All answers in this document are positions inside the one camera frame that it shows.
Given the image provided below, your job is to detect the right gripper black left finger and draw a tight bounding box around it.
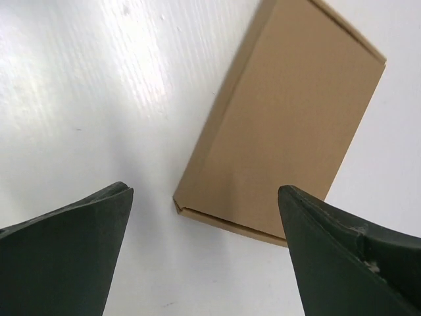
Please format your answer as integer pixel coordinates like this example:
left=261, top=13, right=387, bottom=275
left=1, top=182, right=134, bottom=315

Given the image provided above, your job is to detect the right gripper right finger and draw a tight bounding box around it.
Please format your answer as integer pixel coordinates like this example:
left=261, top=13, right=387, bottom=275
left=278, top=185, right=420, bottom=315

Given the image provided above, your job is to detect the brown cardboard box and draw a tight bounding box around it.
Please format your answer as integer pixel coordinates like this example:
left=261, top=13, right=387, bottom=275
left=173, top=1, right=386, bottom=246

